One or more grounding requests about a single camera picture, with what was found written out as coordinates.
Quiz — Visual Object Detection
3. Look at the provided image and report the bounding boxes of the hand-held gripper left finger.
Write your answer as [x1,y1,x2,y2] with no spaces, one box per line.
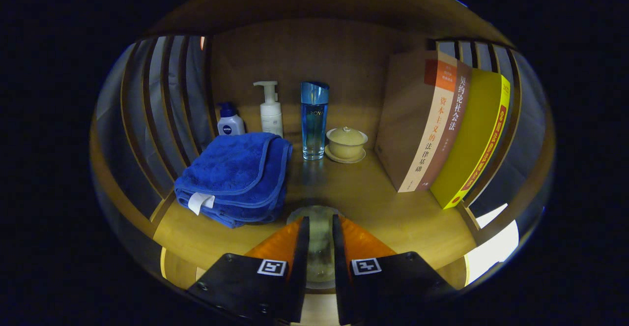
[187,215,311,324]

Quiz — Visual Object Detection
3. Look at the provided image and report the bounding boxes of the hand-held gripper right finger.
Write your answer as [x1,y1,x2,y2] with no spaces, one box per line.
[332,214,455,326]

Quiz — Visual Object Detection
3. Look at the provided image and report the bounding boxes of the wooden countertop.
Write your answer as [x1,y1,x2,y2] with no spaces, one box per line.
[152,144,477,290]

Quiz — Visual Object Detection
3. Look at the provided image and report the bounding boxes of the wooden cabinet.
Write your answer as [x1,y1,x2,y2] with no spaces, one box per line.
[90,0,556,292]

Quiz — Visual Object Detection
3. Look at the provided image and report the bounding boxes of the blue folded towel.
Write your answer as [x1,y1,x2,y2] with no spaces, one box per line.
[174,132,293,229]

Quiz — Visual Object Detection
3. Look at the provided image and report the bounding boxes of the yellow lidded teacup with saucer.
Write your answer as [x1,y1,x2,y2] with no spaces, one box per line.
[324,126,369,164]

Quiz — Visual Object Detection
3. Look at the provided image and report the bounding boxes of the blue glass bottle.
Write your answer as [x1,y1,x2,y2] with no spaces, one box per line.
[300,81,330,161]

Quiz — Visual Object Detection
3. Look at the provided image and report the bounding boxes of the white side table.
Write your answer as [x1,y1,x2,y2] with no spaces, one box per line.
[464,203,520,286]

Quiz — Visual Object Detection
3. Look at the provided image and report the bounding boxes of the white pump bottle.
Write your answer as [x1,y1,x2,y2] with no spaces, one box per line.
[253,81,284,138]

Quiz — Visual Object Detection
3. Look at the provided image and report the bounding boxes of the small blue-capped lotion bottle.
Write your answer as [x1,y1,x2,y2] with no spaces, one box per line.
[217,101,246,136]

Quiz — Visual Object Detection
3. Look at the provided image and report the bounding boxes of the beige book with orange label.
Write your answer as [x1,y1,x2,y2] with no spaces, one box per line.
[374,51,458,193]

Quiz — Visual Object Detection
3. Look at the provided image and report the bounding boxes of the yellow book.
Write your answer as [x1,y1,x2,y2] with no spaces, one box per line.
[430,68,512,210]

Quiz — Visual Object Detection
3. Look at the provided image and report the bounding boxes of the brown book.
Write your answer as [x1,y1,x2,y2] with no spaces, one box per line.
[417,60,473,192]

